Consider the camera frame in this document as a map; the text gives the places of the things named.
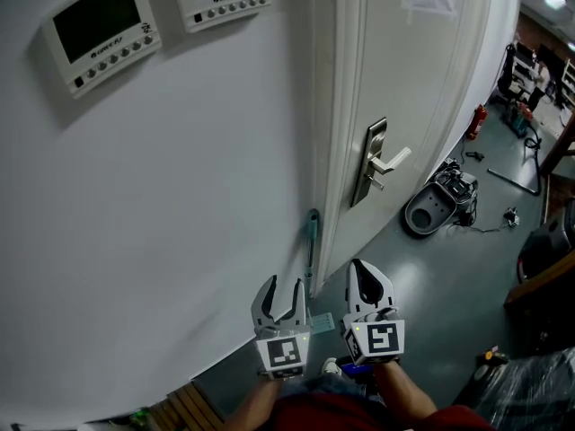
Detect red fire extinguisher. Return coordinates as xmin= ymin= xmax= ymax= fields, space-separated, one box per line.
xmin=465 ymin=102 xmax=489 ymax=142

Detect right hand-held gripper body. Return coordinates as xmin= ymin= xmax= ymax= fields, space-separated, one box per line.
xmin=340 ymin=305 xmax=406 ymax=368

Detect wooden furniture frame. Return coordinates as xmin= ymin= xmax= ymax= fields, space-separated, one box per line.
xmin=502 ymin=110 xmax=575 ymax=313

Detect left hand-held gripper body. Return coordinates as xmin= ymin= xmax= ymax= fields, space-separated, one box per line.
xmin=252 ymin=315 xmax=312 ymax=381

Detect yellow black tool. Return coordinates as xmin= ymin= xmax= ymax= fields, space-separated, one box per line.
xmin=473 ymin=347 xmax=511 ymax=382

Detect black vacuum hose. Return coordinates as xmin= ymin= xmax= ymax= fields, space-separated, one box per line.
xmin=523 ymin=121 xmax=544 ymax=197

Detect black round appliance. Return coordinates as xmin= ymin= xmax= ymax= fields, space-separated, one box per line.
xmin=515 ymin=204 xmax=575 ymax=286

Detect wooden slat pallet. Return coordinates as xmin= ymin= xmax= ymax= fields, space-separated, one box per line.
xmin=165 ymin=380 xmax=234 ymax=431

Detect person's left forearm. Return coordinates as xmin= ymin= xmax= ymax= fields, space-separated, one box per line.
xmin=231 ymin=373 xmax=285 ymax=431

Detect plastic wrapped bundle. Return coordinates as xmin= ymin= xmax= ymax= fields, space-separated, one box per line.
xmin=471 ymin=346 xmax=575 ymax=431

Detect person's red shirt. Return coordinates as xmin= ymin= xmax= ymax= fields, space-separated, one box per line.
xmin=264 ymin=391 xmax=495 ymax=431

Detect person's blue jeans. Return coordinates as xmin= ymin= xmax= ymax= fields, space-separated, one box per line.
xmin=280 ymin=373 xmax=383 ymax=406

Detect teal mop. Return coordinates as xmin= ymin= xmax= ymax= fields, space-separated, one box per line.
xmin=304 ymin=208 xmax=337 ymax=334

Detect large white wall control panel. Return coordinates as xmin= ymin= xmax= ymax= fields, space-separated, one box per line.
xmin=40 ymin=0 xmax=164 ymax=101

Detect white door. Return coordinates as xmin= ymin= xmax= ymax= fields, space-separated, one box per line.
xmin=309 ymin=0 xmax=509 ymax=298

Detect teal cart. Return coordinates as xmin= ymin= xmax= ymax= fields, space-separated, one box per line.
xmin=506 ymin=101 xmax=534 ymax=139

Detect person's right forearm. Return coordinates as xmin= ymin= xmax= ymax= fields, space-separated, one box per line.
xmin=371 ymin=359 xmax=440 ymax=424

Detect silver door handle lock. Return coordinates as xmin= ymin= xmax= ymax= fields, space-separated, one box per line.
xmin=349 ymin=117 xmax=413 ymax=209

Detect white shelf rack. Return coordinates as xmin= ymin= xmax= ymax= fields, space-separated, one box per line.
xmin=510 ymin=40 xmax=547 ymax=96

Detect grey floor cleaning machine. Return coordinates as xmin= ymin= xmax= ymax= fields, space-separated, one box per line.
xmin=403 ymin=159 xmax=480 ymax=238

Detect black power cable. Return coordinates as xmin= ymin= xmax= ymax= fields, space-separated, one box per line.
xmin=448 ymin=195 xmax=518 ymax=234

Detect metal vacuum tube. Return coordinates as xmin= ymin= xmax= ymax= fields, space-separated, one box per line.
xmin=487 ymin=167 xmax=543 ymax=197

